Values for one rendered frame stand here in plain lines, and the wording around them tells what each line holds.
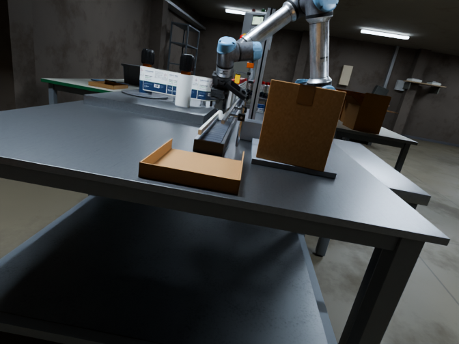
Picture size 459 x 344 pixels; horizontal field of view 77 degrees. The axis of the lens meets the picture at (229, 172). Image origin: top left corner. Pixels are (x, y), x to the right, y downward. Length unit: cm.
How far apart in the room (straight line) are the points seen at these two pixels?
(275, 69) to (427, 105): 530
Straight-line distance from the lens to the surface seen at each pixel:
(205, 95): 198
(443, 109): 1232
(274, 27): 150
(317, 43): 147
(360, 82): 1127
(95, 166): 84
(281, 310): 135
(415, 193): 120
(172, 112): 162
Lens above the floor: 112
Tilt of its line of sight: 19 degrees down
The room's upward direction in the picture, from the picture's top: 10 degrees clockwise
